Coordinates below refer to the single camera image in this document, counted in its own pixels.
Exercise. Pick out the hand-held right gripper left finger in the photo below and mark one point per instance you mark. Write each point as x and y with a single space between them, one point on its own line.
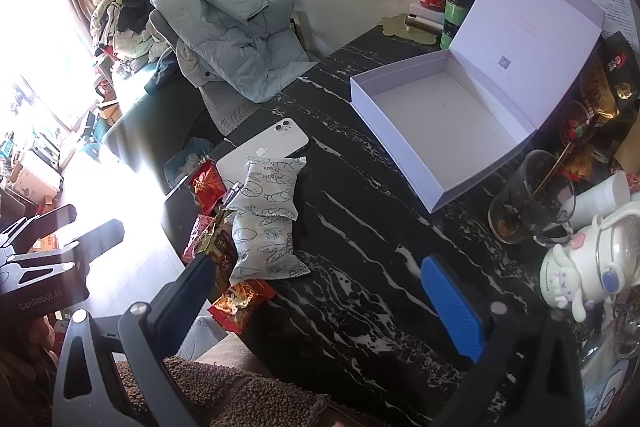
199 279

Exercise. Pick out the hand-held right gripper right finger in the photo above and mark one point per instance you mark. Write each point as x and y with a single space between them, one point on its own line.
450 307

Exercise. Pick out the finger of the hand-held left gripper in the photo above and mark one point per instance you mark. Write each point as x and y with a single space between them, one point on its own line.
50 219
100 237

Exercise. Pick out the brown gold snack packet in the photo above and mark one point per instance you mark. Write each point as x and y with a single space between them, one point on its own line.
223 252

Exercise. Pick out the small red snack packet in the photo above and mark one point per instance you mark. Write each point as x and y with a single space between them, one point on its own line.
196 242

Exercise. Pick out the red cartoon print snack packet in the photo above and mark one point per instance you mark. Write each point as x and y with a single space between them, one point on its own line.
240 302

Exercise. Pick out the white croissant print snack packet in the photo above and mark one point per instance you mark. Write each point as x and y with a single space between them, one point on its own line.
272 187
260 247

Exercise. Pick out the red gold snack packet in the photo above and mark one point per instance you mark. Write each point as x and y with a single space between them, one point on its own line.
207 187

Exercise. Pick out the lavender gift box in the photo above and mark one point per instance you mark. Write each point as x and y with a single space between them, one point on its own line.
440 117

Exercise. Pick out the cardboard box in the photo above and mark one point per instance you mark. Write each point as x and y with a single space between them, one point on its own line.
32 179

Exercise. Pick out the light blue plastic bag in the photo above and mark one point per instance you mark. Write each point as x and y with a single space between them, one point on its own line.
180 162

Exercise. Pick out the clear glass cup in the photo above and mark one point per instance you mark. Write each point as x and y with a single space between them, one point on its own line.
520 217

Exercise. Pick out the white cartoon kettle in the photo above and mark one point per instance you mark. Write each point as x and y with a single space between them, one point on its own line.
565 267

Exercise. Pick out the brown textured cloth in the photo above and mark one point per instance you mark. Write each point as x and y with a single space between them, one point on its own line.
250 392

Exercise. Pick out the dark green chair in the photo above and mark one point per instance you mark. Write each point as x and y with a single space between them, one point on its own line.
150 122

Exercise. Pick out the white smartphone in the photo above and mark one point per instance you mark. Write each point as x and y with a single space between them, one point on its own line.
270 137

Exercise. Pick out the metal spoon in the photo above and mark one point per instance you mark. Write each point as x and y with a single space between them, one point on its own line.
552 167

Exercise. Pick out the grey buttoned garment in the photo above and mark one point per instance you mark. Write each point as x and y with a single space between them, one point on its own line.
220 107

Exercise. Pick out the white paper cup stack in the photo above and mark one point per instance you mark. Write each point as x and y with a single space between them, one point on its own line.
595 202

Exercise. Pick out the pile of clothes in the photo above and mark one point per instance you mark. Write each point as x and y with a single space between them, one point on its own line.
125 27

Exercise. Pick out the light blue puffer jacket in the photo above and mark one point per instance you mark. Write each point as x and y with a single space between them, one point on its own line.
225 22

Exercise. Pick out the black red food bag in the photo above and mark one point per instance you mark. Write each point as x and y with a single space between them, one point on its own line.
592 92

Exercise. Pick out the green flower shaped coaster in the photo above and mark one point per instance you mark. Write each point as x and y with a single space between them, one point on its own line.
400 27

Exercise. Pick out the black gold snack bag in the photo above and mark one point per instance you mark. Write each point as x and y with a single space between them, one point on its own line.
617 72

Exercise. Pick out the green jar black lid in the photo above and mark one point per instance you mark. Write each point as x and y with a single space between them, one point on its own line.
455 14

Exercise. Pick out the white flat box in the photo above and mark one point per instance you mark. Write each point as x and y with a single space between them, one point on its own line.
425 13

